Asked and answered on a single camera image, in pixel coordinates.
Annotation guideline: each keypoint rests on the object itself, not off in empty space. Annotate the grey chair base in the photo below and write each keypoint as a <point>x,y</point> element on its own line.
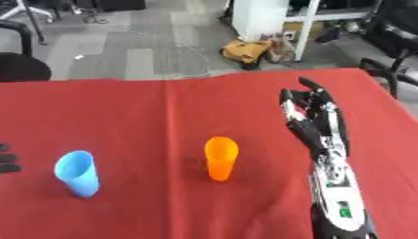
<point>24,11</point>

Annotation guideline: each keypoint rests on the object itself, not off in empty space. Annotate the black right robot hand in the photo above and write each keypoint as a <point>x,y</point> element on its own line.
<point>310,124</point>

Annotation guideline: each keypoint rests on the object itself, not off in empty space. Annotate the yellow bag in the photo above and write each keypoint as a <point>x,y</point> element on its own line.
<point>247,51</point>

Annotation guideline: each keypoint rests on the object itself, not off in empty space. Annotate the white cabinet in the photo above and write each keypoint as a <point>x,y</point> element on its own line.
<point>260,19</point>

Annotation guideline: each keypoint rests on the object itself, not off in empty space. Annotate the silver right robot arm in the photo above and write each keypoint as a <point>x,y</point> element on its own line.
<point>338,189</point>

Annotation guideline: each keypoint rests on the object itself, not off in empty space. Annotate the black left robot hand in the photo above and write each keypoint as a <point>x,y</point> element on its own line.
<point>7,161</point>

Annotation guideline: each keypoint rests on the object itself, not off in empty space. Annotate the blue plastic cup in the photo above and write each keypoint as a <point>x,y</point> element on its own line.
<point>77,172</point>

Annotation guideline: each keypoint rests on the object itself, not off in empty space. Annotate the black office chair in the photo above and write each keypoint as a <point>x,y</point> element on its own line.
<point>19,59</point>

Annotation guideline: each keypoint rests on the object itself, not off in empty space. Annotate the black swivel chair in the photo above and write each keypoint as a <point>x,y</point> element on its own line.
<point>394,40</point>

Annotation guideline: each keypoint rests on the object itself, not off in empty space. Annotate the orange plastic cup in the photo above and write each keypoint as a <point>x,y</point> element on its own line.
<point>221,157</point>

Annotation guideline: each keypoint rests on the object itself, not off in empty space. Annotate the white table frame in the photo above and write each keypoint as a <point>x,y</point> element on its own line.
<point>310,21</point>

